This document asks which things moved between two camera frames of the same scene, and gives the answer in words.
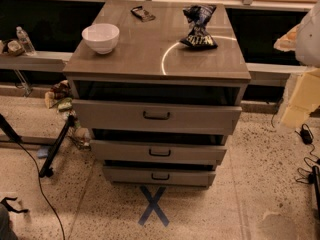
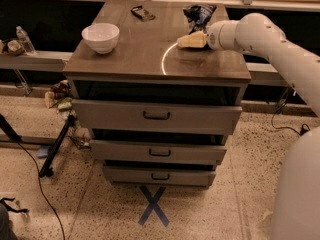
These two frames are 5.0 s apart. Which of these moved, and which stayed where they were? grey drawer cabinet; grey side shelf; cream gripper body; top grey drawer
Moved: cream gripper body
Stayed: grey side shelf; top grey drawer; grey drawer cabinet
